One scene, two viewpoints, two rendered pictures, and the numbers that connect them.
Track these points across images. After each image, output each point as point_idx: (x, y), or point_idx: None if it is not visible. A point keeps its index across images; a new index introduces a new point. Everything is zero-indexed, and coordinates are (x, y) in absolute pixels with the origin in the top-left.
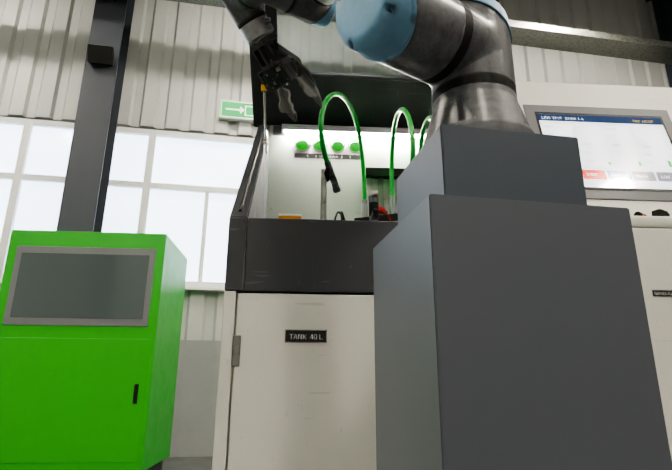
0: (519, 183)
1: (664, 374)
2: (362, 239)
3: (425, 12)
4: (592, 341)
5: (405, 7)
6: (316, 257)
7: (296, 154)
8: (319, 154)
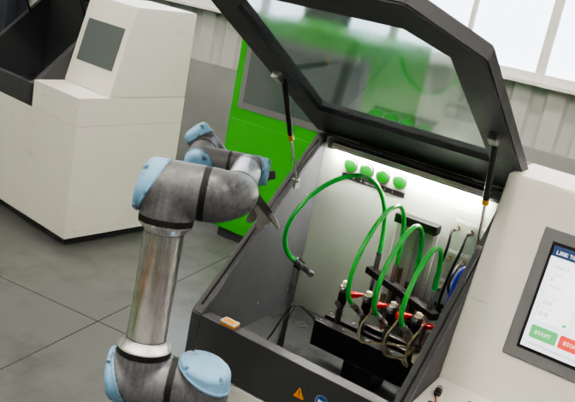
0: None
1: None
2: (266, 363)
3: (129, 400)
4: None
5: (115, 399)
6: (236, 361)
7: (344, 174)
8: (364, 180)
